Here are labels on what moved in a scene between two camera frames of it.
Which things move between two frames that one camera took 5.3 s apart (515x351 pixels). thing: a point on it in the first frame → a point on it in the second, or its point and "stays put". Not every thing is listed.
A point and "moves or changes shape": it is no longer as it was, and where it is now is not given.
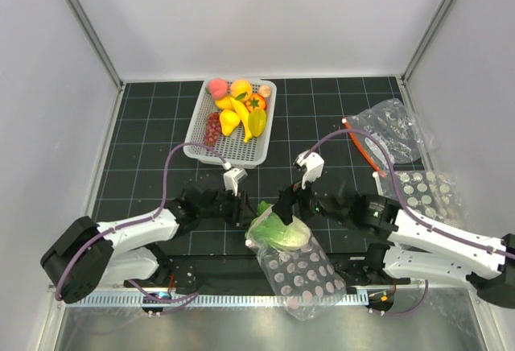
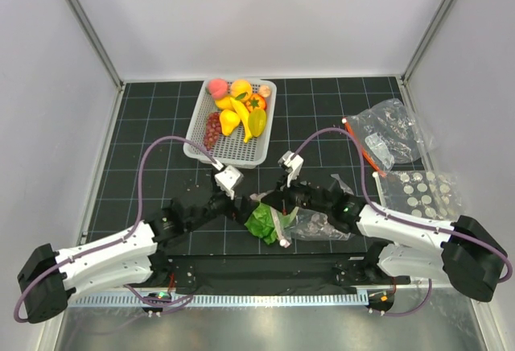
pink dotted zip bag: (296, 263) → (306, 225)
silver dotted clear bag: (425, 191) stays put
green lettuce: (269, 226) moves or changes shape
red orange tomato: (256, 101) stays put
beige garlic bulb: (265, 90) stays put
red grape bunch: (213, 128) stays put
